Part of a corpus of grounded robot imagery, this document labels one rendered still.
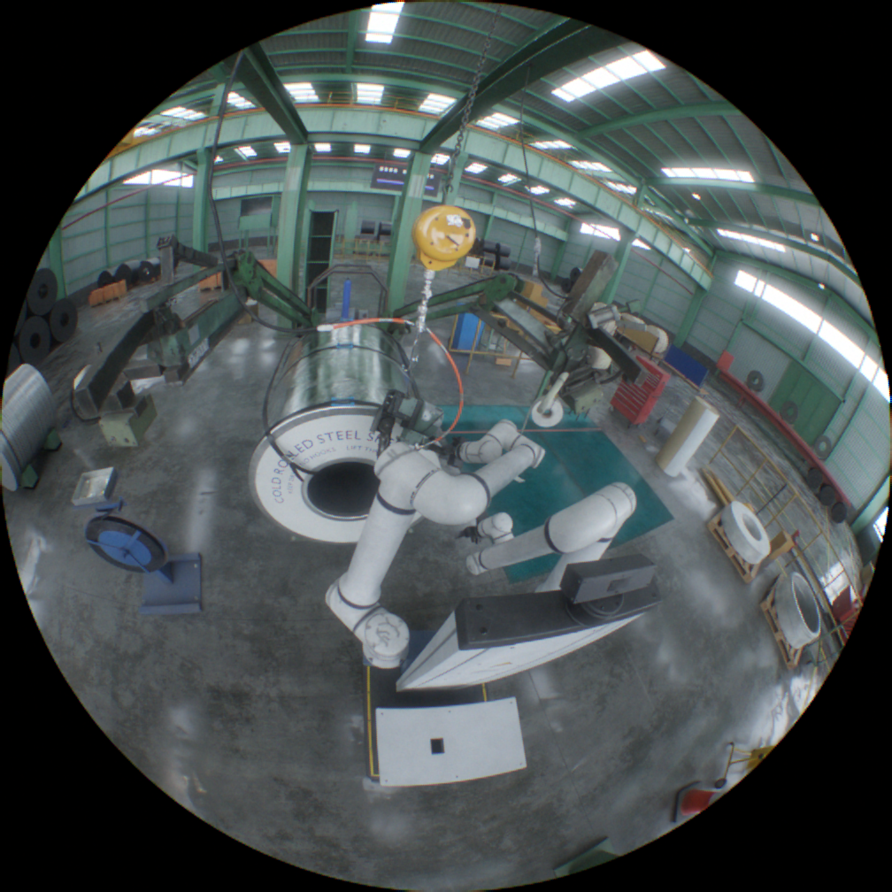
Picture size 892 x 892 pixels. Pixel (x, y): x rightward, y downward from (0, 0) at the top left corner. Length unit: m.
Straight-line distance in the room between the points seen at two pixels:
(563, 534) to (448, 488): 0.31
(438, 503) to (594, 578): 0.42
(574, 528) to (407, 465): 0.44
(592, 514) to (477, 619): 0.48
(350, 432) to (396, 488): 0.76
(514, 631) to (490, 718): 0.99
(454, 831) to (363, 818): 0.55
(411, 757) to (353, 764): 0.91
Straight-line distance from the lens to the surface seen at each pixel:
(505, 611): 0.38
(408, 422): 1.25
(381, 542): 0.83
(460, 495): 0.68
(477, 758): 1.35
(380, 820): 2.29
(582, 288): 1.39
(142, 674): 2.76
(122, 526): 2.05
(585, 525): 0.76
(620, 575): 0.37
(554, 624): 0.41
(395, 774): 1.32
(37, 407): 5.47
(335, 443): 1.48
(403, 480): 0.70
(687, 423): 5.16
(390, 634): 1.06
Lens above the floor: 2.12
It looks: 39 degrees down
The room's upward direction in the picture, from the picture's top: 15 degrees clockwise
